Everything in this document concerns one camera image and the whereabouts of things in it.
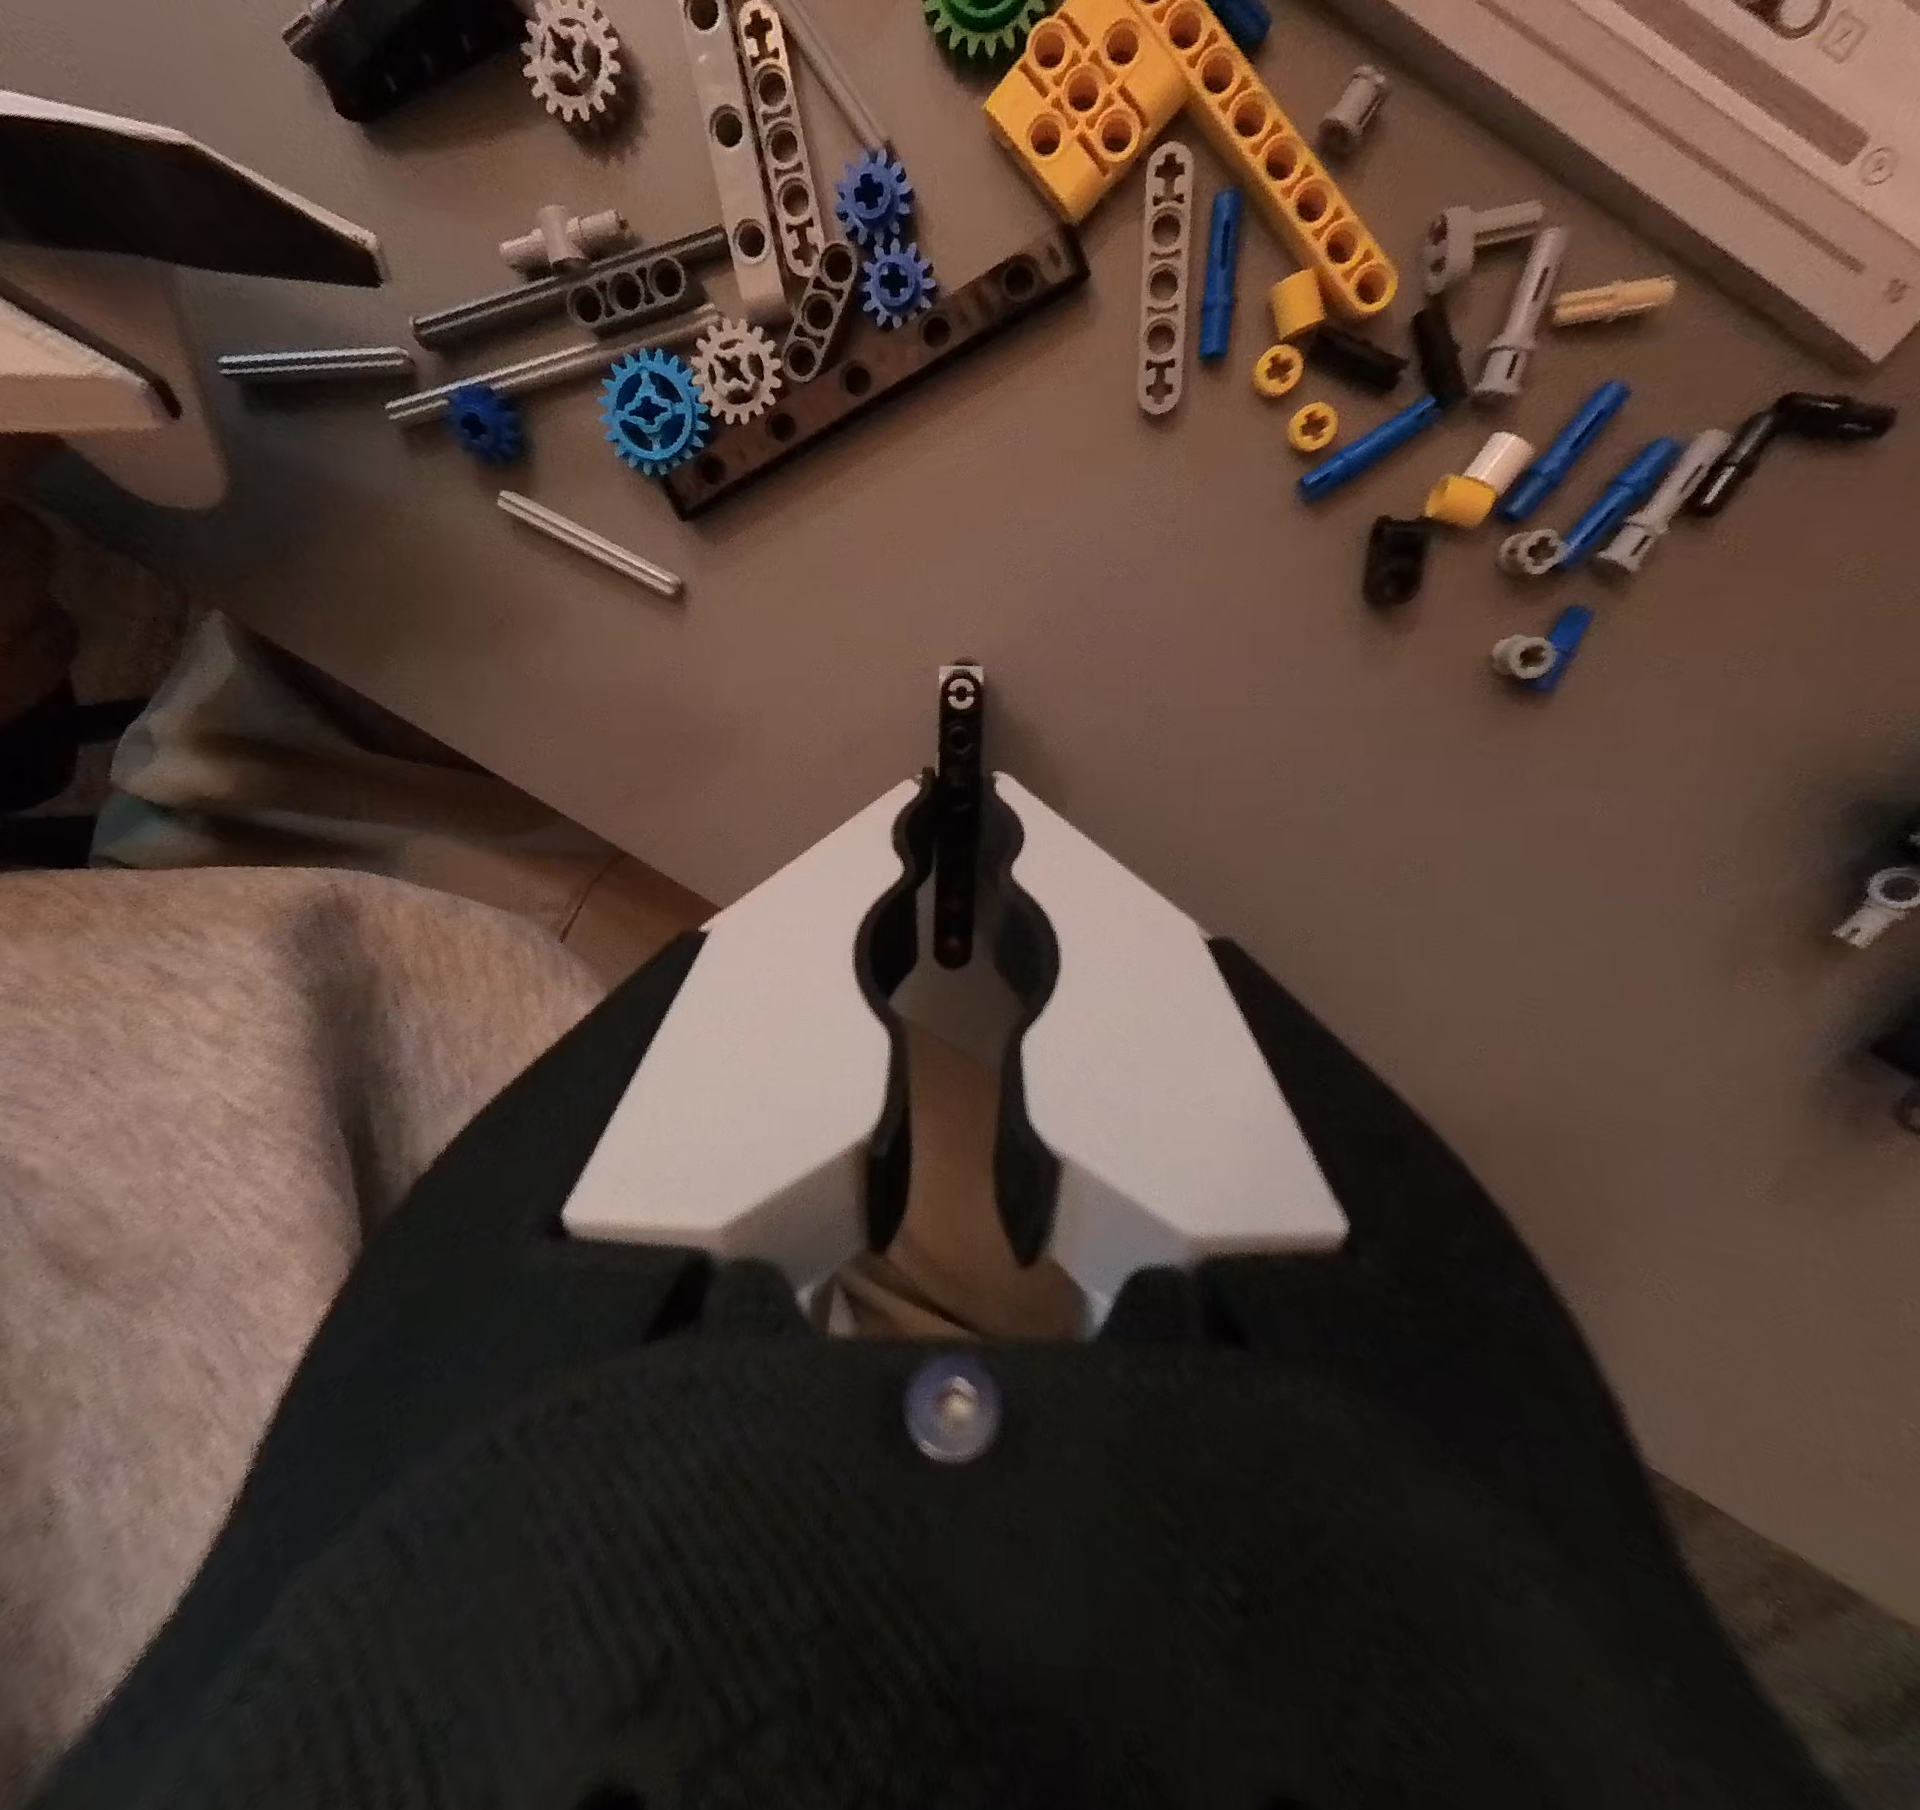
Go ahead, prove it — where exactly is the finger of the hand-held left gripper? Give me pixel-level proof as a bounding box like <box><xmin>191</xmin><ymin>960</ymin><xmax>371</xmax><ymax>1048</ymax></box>
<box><xmin>0</xmin><ymin>91</ymin><xmax>388</xmax><ymax>293</ymax></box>
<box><xmin>0</xmin><ymin>295</ymin><xmax>186</xmax><ymax>437</ymax></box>

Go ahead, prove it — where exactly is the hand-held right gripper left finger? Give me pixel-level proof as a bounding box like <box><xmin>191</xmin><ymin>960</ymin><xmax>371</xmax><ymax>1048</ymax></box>
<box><xmin>563</xmin><ymin>775</ymin><xmax>938</xmax><ymax>1333</ymax></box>

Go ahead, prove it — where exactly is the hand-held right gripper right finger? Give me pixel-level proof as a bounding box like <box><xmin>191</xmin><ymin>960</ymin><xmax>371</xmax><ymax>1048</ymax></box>
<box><xmin>978</xmin><ymin>771</ymin><xmax>1349</xmax><ymax>1334</ymax></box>

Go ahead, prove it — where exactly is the thin black lego beam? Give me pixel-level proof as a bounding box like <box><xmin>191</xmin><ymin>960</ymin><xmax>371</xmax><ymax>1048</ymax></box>
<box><xmin>935</xmin><ymin>661</ymin><xmax>992</xmax><ymax>970</ymax></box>

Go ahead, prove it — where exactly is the black and yellow lego assembly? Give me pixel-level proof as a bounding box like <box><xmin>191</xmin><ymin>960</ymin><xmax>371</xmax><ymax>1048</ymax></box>
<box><xmin>1827</xmin><ymin>790</ymin><xmax>1920</xmax><ymax>1137</ymax></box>

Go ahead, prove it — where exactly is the black curved lego panel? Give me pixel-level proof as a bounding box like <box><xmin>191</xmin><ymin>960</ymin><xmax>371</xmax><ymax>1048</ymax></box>
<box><xmin>282</xmin><ymin>0</ymin><xmax>520</xmax><ymax>124</ymax></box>

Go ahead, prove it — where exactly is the thick dark grey lego axle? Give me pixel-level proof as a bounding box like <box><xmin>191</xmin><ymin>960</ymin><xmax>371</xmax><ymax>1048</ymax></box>
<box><xmin>413</xmin><ymin>223</ymin><xmax>732</xmax><ymax>349</ymax></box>

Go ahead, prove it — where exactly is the light grey lego axle connector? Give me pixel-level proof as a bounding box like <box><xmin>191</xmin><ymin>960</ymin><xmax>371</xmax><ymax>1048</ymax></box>
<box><xmin>498</xmin><ymin>205</ymin><xmax>623</xmax><ymax>271</ymax></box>

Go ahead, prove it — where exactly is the light grey lego gear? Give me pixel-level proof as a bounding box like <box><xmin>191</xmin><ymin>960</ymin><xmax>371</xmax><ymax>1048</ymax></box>
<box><xmin>690</xmin><ymin>318</ymin><xmax>786</xmax><ymax>423</ymax></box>
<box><xmin>520</xmin><ymin>0</ymin><xmax>628</xmax><ymax>124</ymax></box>

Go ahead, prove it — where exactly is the short light grey lego axle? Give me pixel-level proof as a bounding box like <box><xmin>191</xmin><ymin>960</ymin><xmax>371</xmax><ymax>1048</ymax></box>
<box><xmin>498</xmin><ymin>491</ymin><xmax>684</xmax><ymax>597</ymax></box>

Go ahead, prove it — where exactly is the dark grey three-hole lego beam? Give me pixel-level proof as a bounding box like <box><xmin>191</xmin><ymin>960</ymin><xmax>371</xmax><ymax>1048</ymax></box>
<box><xmin>567</xmin><ymin>256</ymin><xmax>693</xmax><ymax>330</ymax></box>

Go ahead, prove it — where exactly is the large blue lego gear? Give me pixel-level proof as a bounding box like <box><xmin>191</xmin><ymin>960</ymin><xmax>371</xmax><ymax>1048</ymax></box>
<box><xmin>601</xmin><ymin>346</ymin><xmax>713</xmax><ymax>477</ymax></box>

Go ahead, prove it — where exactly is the grey and blue lego pin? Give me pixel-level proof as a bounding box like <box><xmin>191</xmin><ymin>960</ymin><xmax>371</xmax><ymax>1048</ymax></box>
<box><xmin>1489</xmin><ymin>605</ymin><xmax>1596</xmax><ymax>690</ymax></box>

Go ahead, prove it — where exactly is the light grey thin lego beam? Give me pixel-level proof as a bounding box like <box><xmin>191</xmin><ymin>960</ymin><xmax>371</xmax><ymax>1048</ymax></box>
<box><xmin>736</xmin><ymin>3</ymin><xmax>842</xmax><ymax>291</ymax></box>
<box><xmin>1134</xmin><ymin>141</ymin><xmax>1198</xmax><ymax>418</ymax></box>

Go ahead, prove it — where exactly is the thin grey three-hole lego beam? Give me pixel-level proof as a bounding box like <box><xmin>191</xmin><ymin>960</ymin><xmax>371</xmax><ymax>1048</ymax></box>
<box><xmin>781</xmin><ymin>239</ymin><xmax>863</xmax><ymax>384</ymax></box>

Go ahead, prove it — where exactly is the thin grey lego axle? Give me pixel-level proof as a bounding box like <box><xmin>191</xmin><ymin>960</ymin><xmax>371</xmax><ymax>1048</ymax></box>
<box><xmin>724</xmin><ymin>0</ymin><xmax>891</xmax><ymax>163</ymax></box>

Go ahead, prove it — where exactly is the blue lego axle pin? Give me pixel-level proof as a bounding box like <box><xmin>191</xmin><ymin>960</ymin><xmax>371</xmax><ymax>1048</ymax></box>
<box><xmin>1297</xmin><ymin>394</ymin><xmax>1442</xmax><ymax>503</ymax></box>

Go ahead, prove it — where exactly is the long grey lego pin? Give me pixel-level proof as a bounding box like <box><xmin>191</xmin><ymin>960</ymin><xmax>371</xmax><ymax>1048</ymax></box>
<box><xmin>1470</xmin><ymin>227</ymin><xmax>1571</xmax><ymax>403</ymax></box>
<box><xmin>1593</xmin><ymin>429</ymin><xmax>1734</xmax><ymax>580</ymax></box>

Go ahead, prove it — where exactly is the long black lego beam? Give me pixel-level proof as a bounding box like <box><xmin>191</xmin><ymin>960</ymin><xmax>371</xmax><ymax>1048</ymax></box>
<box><xmin>661</xmin><ymin>223</ymin><xmax>1093</xmax><ymax>522</ymax></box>

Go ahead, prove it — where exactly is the yellow lego block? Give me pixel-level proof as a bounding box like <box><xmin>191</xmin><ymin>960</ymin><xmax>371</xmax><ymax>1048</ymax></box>
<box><xmin>982</xmin><ymin>0</ymin><xmax>1195</xmax><ymax>225</ymax></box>

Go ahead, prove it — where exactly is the grey angled lego connector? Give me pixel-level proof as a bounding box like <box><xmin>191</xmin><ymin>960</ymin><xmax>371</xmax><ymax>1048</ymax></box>
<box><xmin>1417</xmin><ymin>201</ymin><xmax>1547</xmax><ymax>297</ymax></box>

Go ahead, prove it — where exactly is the black bent lego piece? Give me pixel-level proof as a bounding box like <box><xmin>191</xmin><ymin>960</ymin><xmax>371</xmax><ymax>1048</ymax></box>
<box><xmin>1700</xmin><ymin>394</ymin><xmax>1900</xmax><ymax>514</ymax></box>

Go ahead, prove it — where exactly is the long yellow lego beam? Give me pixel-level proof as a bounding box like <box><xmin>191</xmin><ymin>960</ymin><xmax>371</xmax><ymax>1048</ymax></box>
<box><xmin>1052</xmin><ymin>0</ymin><xmax>1401</xmax><ymax>320</ymax></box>

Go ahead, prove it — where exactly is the lego instruction booklet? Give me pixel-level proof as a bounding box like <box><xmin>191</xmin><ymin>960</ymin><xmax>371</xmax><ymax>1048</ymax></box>
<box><xmin>1192</xmin><ymin>0</ymin><xmax>1920</xmax><ymax>372</ymax></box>

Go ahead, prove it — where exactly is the person's grey trouser leg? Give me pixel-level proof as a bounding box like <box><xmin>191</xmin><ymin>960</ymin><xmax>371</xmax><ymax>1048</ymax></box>
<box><xmin>0</xmin><ymin>865</ymin><xmax>713</xmax><ymax>1810</ymax></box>

